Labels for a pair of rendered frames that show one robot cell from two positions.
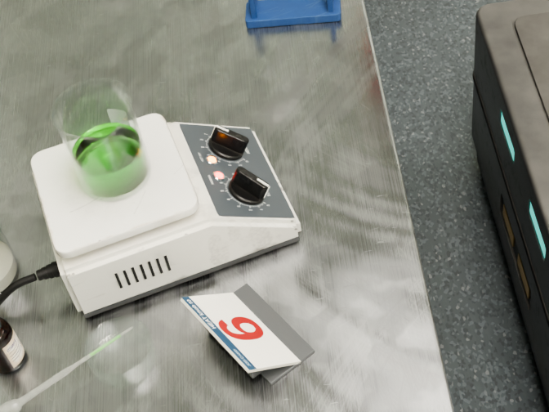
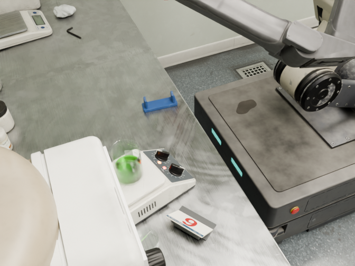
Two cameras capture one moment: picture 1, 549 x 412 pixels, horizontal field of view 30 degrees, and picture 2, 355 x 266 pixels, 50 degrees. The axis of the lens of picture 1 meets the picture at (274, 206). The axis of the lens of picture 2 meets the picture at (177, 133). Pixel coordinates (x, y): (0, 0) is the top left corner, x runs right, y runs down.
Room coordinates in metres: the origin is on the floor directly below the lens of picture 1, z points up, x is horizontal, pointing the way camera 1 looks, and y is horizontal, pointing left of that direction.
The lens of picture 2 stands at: (0.08, 0.22, 1.48)
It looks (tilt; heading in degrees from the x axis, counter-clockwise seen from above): 46 degrees down; 337
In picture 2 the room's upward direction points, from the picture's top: 3 degrees counter-clockwise
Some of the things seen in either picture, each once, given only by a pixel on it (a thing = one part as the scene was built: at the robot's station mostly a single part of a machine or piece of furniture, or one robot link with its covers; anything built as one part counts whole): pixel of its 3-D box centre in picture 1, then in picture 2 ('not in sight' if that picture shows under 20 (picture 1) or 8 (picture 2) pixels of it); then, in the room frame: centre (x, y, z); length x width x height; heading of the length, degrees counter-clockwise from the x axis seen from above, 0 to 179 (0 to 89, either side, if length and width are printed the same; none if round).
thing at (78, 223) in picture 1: (112, 182); (128, 177); (0.58, 0.13, 0.83); 0.12 x 0.12 x 0.01; 12
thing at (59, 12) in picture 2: not in sight; (64, 10); (1.51, 0.05, 0.77); 0.08 x 0.08 x 0.04; 2
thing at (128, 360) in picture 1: (121, 351); (146, 241); (0.46, 0.14, 0.76); 0.06 x 0.06 x 0.02
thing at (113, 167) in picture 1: (105, 145); (128, 164); (0.58, 0.12, 0.88); 0.07 x 0.06 x 0.08; 17
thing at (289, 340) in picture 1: (247, 325); (191, 220); (0.46, 0.04, 0.77); 0.09 x 0.06 x 0.04; 30
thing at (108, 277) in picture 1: (153, 205); (140, 183); (0.59, 0.10, 0.79); 0.22 x 0.13 x 0.08; 102
